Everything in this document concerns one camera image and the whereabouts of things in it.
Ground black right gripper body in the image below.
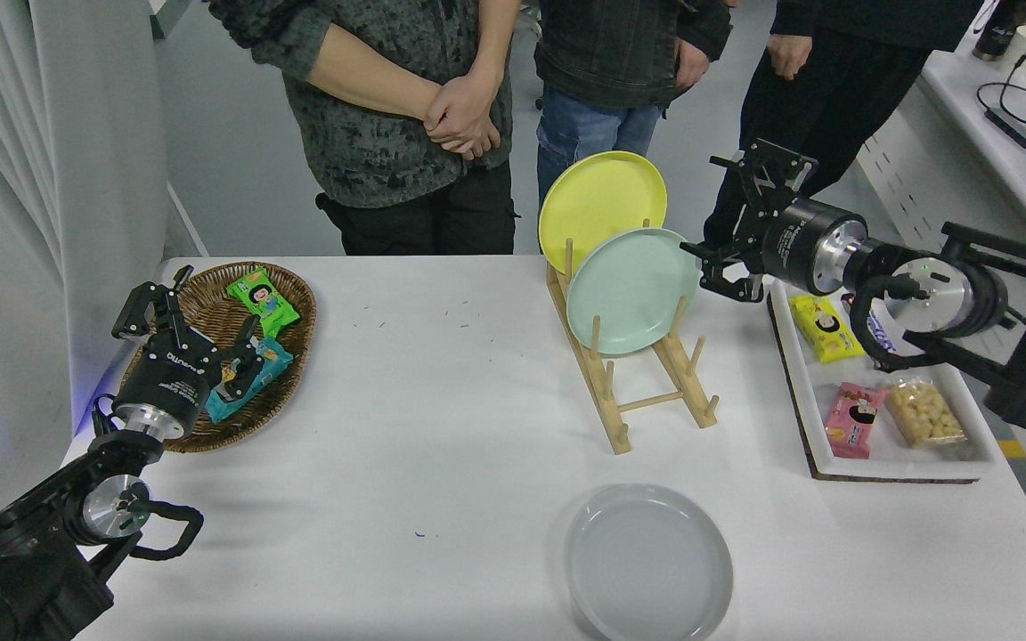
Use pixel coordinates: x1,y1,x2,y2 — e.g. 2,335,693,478
757,197,835,294

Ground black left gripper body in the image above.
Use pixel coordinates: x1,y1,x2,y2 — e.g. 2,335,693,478
119,335,223,437

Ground grey plate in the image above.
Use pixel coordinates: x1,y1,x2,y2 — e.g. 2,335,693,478
564,483,735,641

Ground mint green plate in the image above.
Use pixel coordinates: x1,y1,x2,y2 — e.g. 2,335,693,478
566,227,702,357

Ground yellow plate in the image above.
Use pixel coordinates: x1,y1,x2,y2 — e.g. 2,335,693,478
538,150,668,275

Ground wooden plate rack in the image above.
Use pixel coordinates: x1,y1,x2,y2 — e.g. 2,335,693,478
546,218,720,456

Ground person's right hand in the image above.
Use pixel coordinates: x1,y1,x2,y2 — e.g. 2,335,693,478
447,131,503,162
767,34,813,82

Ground person's hand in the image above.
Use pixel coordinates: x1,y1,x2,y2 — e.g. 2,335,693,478
674,37,713,91

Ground person's left hand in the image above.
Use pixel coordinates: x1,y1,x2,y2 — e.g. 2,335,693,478
424,71,504,144

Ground teal snack pack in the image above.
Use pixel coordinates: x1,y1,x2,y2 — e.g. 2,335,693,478
205,337,295,424

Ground brown wicker basket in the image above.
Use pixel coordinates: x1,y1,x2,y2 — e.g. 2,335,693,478
117,261,318,454

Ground green snack pack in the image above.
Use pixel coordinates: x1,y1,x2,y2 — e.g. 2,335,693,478
228,269,302,339

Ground yellow snack bar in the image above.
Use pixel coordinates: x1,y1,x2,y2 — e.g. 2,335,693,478
789,295,867,364

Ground person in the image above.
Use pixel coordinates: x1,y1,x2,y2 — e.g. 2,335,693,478
703,0,986,252
533,0,737,211
208,0,523,256

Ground brown Snickers bar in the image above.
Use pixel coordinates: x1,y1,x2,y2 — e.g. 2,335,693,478
860,303,915,355

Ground white rectangular tray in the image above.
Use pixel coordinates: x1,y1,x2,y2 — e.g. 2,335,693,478
769,280,1000,483

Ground white side desk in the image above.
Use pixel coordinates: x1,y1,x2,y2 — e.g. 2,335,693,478
853,0,1026,571

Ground pink snack bar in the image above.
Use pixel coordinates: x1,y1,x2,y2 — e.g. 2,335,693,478
825,383,890,460

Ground clear puffed snack pack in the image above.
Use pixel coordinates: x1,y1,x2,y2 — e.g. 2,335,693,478
884,378,968,448

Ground flat black device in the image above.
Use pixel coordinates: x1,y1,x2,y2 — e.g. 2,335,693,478
982,107,1026,150

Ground black bottle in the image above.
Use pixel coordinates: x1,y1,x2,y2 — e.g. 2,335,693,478
972,0,1026,63

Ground grey cabinet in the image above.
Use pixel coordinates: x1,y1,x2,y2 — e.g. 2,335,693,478
151,0,211,39

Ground black cable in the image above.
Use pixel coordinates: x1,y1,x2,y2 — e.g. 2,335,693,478
975,52,1026,131

